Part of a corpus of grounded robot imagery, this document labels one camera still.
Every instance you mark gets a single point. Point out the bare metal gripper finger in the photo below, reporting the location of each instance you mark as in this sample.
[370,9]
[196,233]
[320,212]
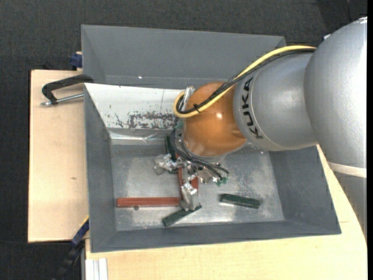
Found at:
[189,196]
[166,164]

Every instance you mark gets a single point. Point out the grey metal bin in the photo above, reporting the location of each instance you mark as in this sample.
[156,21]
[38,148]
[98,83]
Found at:
[137,54]

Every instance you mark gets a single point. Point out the pale cardboard board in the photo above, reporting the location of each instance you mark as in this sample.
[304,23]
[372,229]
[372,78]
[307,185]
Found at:
[55,162]

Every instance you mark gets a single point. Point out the dark green flat block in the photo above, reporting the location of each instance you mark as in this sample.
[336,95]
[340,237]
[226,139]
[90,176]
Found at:
[176,216]
[169,147]
[240,201]

